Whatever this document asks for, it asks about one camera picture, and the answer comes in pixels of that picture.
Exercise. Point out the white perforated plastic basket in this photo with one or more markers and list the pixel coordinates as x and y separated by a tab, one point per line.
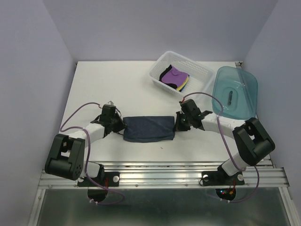
200	76

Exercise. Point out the aluminium mounting rail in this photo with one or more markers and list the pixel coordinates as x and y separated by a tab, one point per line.
154	175

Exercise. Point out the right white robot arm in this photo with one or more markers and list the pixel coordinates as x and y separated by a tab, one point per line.
252	140

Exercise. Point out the small dark object in bin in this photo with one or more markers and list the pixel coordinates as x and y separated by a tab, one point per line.
230	97

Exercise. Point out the teal translucent plastic bin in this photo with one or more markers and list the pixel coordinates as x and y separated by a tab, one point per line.
245	90

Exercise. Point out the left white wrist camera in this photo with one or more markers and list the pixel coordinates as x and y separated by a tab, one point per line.
110	103

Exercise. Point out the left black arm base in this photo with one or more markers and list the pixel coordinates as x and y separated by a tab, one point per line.
100	187

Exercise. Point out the purple and grey towel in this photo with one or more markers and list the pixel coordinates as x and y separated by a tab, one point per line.
172	77

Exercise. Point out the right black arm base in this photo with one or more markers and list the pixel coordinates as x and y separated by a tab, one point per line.
226	185

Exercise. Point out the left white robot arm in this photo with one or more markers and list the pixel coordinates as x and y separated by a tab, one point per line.
66	155

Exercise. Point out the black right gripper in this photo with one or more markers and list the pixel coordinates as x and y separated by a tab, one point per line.
178	126

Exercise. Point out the dark grey towel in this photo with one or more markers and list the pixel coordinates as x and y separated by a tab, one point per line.
148	129

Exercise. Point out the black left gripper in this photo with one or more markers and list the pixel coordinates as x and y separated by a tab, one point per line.
122	125

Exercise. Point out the yellow and grey towel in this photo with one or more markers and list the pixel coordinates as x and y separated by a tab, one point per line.
180	88

